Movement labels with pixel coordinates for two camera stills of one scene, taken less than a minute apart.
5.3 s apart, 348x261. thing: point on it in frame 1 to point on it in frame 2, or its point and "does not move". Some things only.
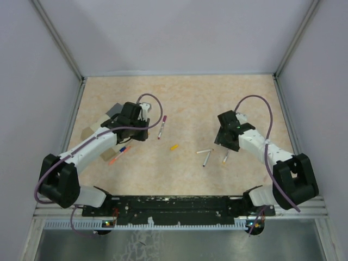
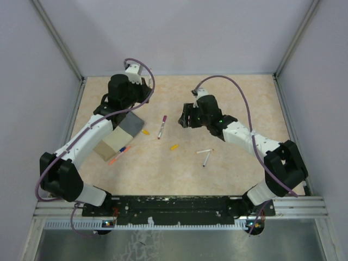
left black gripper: x=142 y=136 to x=144 y=88
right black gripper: x=220 y=139 to x=189 y=110
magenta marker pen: x=162 y=126 does not move
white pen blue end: x=204 y=165 does not move
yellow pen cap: x=174 y=147 does not move
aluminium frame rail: x=315 y=207 does not move
